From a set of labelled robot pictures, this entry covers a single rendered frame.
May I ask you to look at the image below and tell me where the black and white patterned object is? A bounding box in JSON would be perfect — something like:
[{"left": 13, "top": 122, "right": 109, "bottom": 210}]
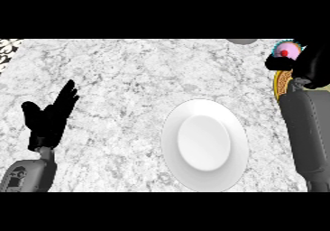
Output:
[{"left": 0, "top": 39, "right": 25, "bottom": 79}]

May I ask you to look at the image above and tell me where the pink frosted cupcake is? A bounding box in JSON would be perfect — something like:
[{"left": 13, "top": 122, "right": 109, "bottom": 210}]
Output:
[{"left": 271, "top": 41, "right": 305, "bottom": 60}]

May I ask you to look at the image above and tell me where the grey round object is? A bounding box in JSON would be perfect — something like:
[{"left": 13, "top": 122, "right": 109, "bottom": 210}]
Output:
[{"left": 225, "top": 39, "right": 261, "bottom": 46}]

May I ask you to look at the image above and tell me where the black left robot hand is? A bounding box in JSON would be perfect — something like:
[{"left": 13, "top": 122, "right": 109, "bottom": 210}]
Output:
[{"left": 21, "top": 79, "right": 81, "bottom": 152}]

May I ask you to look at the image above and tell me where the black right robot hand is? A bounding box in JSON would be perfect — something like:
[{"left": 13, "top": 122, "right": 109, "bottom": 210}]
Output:
[{"left": 264, "top": 39, "right": 330, "bottom": 90}]

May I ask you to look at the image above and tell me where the white plate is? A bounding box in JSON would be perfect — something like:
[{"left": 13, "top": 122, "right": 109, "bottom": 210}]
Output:
[{"left": 161, "top": 98, "right": 250, "bottom": 192}]

